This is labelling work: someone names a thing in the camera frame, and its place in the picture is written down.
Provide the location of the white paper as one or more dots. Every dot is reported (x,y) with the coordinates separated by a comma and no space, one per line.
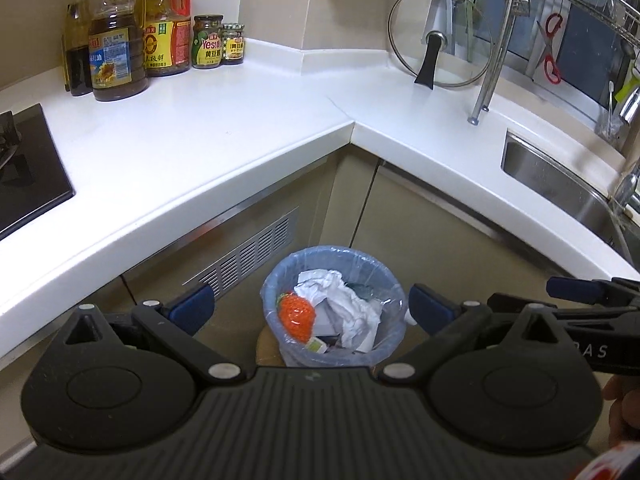
(340,312)

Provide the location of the metal dish rack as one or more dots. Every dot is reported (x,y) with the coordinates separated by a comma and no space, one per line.
(581,55)

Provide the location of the white trash bin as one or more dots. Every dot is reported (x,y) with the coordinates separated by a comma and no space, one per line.
(368,277)

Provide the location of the right hand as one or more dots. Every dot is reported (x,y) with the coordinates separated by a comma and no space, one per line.
(624,414)

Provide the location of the steel sink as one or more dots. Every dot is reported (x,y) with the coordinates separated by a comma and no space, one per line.
(548,178)

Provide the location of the red scissors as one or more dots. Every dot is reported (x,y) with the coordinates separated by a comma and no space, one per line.
(546,60)

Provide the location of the small sauce jar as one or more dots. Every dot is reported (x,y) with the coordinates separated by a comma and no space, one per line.
(233,43)

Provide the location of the large sauce jar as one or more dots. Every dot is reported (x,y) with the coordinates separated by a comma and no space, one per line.
(206,50)

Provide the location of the dark soy sauce bottle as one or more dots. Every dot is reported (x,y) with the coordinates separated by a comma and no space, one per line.
(75,41)

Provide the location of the orange strawberry net toy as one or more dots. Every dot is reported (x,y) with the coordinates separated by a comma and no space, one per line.
(297,315)

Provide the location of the glass pot lid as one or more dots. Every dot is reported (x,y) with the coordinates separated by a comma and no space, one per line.
(440,43)

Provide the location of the sink faucet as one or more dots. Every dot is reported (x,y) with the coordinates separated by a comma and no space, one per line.
(621,129)

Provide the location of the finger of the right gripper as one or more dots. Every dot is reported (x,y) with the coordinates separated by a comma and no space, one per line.
(613,293)
(550,307)

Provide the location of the yellow label oil bottle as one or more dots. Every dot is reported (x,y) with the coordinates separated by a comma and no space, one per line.
(167,37)

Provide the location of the black gas stove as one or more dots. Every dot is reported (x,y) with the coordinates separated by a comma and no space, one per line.
(33,177)

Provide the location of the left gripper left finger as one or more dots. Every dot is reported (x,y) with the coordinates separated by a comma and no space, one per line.
(172,327)

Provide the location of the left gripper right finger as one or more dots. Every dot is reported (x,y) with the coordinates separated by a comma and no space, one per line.
(449,327)

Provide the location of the blue label oil bottle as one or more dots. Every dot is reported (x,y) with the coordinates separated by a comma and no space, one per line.
(116,49)

